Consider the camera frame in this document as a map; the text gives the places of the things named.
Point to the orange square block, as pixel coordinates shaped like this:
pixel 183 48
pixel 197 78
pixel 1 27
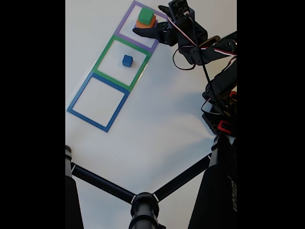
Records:
pixel 143 24

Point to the green square block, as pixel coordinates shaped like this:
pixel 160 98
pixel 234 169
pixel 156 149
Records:
pixel 145 14

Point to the small blue cube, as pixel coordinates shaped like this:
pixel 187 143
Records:
pixel 127 60

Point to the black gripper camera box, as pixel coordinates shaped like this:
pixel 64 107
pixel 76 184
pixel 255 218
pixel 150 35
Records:
pixel 181 10

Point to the purple square frame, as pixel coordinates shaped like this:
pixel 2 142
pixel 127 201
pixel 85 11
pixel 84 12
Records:
pixel 124 19

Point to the green square frame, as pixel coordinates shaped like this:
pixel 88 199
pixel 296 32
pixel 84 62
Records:
pixel 101 59

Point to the blue square frame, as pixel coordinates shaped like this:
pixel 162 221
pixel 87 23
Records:
pixel 95 121

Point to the black camera tripod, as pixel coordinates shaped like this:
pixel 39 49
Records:
pixel 214 190

